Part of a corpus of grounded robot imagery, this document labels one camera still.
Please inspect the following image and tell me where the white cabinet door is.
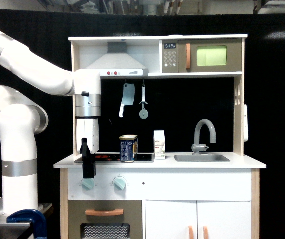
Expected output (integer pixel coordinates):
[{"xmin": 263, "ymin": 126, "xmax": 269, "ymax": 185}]
[
  {"xmin": 145, "ymin": 200, "xmax": 197, "ymax": 239},
  {"xmin": 197, "ymin": 201, "xmax": 251, "ymax": 239}
]

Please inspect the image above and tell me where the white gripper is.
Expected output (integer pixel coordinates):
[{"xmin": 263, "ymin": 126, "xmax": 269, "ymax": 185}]
[{"xmin": 76, "ymin": 118, "xmax": 99, "ymax": 179}]

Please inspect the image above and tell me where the white wooden toy kitchen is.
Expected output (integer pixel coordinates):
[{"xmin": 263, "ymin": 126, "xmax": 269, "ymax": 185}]
[{"xmin": 54, "ymin": 34, "xmax": 266, "ymax": 239}]

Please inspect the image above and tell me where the left white cabinet door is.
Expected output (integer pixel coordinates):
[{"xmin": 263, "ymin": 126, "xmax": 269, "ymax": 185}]
[{"xmin": 145, "ymin": 200, "xmax": 197, "ymax": 239}]

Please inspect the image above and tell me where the toy oven door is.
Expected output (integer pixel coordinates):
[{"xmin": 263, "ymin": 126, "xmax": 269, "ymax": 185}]
[{"xmin": 68, "ymin": 200, "xmax": 143, "ymax": 239}]

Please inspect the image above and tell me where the toy microwave with orange handle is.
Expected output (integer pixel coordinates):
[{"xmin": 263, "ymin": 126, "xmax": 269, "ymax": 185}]
[{"xmin": 161, "ymin": 39, "xmax": 242, "ymax": 73}]

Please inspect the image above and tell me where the white milk carton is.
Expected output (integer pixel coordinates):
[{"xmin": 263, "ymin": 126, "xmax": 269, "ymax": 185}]
[{"xmin": 153, "ymin": 130, "xmax": 165, "ymax": 160}]

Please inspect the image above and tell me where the right white cabinet door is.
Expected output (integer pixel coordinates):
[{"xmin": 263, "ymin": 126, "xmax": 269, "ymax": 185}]
[{"xmin": 197, "ymin": 201, "xmax": 251, "ymax": 239}]

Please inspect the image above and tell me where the toy cleaver knife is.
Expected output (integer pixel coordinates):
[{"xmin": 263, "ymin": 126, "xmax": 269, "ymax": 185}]
[{"xmin": 119, "ymin": 83, "xmax": 135, "ymax": 117}]

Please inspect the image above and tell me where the mint stove knob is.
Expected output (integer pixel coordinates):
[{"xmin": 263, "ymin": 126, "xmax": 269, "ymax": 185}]
[
  {"xmin": 113, "ymin": 176, "xmax": 127, "ymax": 190},
  {"xmin": 81, "ymin": 178, "xmax": 95, "ymax": 190}
]

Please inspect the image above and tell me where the black toy stovetop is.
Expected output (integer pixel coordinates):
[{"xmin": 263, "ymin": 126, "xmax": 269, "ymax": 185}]
[{"xmin": 74, "ymin": 153, "xmax": 154, "ymax": 163}]

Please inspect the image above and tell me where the left mint stove knob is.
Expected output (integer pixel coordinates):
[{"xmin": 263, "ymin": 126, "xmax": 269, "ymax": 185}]
[{"xmin": 81, "ymin": 178, "xmax": 95, "ymax": 190}]

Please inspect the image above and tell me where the blue canned spam tin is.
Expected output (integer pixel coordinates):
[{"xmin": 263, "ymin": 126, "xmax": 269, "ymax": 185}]
[{"xmin": 119, "ymin": 134, "xmax": 138, "ymax": 162}]

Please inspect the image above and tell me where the grey toy faucet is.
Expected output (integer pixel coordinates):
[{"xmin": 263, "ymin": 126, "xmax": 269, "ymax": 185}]
[{"xmin": 191, "ymin": 119, "xmax": 217, "ymax": 156}]

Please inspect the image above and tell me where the white toy range hood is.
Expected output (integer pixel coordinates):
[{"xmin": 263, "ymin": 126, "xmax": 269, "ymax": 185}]
[{"xmin": 87, "ymin": 42, "xmax": 149, "ymax": 77}]

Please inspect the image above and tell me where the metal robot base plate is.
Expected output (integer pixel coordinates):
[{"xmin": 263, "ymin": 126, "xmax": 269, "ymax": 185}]
[{"xmin": 0, "ymin": 203, "xmax": 53, "ymax": 229}]

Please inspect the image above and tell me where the grey toy pizza cutter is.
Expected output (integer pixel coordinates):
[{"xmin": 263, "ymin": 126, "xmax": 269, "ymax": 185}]
[{"xmin": 139, "ymin": 84, "xmax": 148, "ymax": 119}]

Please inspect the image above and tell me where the grey toy sink basin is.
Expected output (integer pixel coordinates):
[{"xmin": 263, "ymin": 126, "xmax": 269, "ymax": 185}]
[{"xmin": 174, "ymin": 154, "xmax": 230, "ymax": 162}]

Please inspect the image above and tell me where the right mint stove knob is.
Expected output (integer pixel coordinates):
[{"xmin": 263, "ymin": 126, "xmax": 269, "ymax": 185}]
[{"xmin": 113, "ymin": 176, "xmax": 127, "ymax": 190}]

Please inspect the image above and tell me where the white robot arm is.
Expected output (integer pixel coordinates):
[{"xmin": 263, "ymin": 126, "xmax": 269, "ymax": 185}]
[{"xmin": 0, "ymin": 31, "xmax": 101, "ymax": 215}]

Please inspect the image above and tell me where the blue c-clamp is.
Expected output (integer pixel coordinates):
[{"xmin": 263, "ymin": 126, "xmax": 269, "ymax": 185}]
[{"xmin": 6, "ymin": 209, "xmax": 47, "ymax": 239}]

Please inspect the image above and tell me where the white side-mounted holder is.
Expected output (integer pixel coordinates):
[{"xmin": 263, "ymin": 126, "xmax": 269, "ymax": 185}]
[{"xmin": 243, "ymin": 104, "xmax": 248, "ymax": 142}]

